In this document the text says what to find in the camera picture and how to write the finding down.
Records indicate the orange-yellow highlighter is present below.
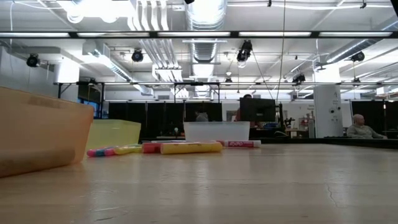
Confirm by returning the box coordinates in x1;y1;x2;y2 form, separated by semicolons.
159;141;224;156

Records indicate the magenta whiteboard marker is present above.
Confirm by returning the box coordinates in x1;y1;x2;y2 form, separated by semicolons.
216;139;262;148

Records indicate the red highlighter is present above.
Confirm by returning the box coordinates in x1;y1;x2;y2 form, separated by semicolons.
142;142;163;154

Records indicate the person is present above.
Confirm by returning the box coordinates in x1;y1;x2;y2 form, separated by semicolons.
346;113;389;139
234;93;264;129
195;111;210;123

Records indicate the clear plastic bin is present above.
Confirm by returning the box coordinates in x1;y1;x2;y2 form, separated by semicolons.
183;121;251;143

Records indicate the black curtain partition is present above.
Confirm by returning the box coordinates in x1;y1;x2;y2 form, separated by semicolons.
350;100;398;140
108;101;223;138

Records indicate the black computer monitor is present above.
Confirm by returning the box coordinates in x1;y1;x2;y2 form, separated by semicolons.
239;97;277;123

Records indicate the black hanging spotlight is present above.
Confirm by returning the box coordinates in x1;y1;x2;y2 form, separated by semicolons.
131;49;145;63
25;53;40;68
349;50;366;63
291;73;307;85
236;39;254;63

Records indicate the multicolour small marker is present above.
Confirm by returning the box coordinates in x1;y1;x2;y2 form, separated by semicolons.
114;145;143;156

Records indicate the yellow translucent plastic bin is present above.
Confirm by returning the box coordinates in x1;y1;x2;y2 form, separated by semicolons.
86;119;142;151

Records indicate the white round pillar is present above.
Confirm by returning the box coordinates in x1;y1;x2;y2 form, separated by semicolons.
313;84;343;139

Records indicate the orange translucent plastic bin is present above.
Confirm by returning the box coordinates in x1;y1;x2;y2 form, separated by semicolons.
0;86;95;179

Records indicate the black distant truss frame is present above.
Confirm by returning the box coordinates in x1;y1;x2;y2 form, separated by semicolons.
52;80;398;105

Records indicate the thin hanging cable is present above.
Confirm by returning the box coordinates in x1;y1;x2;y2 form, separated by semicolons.
275;0;287;105

